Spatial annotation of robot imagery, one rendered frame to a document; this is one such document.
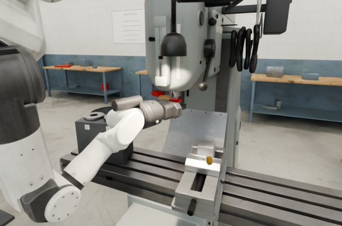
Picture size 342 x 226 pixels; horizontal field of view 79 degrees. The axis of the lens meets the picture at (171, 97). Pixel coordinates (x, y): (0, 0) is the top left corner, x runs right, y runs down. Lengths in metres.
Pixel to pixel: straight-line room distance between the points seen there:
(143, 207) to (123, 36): 5.37
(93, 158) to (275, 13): 0.80
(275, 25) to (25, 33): 0.80
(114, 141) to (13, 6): 0.37
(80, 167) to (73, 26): 6.71
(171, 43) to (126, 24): 5.42
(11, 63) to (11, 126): 0.10
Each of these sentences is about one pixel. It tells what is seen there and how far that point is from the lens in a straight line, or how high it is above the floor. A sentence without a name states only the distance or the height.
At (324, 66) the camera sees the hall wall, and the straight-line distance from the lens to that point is 5.07.
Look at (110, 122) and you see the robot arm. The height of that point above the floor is 1.24.
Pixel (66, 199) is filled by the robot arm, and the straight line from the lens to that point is 0.55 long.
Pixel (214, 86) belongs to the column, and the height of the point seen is 1.26.
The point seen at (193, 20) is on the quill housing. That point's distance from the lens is 0.68.
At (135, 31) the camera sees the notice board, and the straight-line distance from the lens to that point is 5.80.
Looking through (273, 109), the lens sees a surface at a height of 0.27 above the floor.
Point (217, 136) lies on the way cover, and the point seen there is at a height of 1.00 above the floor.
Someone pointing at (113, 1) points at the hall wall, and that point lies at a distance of 6.26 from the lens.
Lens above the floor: 1.46
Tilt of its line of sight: 14 degrees down
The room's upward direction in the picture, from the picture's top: straight up
